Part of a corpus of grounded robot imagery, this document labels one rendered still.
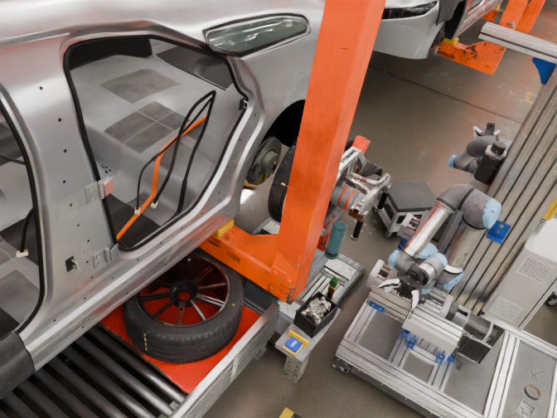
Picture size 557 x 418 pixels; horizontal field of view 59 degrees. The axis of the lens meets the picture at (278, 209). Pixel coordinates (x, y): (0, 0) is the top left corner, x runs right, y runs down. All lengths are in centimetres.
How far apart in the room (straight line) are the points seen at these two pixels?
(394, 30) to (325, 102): 317
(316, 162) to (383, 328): 143
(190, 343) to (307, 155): 114
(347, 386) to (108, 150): 198
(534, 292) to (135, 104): 242
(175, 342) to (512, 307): 167
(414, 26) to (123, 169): 321
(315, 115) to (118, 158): 135
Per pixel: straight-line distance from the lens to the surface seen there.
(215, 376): 260
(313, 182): 215
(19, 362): 212
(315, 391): 308
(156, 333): 259
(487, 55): 615
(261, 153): 296
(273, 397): 301
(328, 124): 198
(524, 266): 254
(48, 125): 169
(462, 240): 233
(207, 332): 259
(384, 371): 300
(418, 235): 224
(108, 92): 332
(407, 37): 513
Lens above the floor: 264
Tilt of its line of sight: 41 degrees down
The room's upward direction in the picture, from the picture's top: 11 degrees clockwise
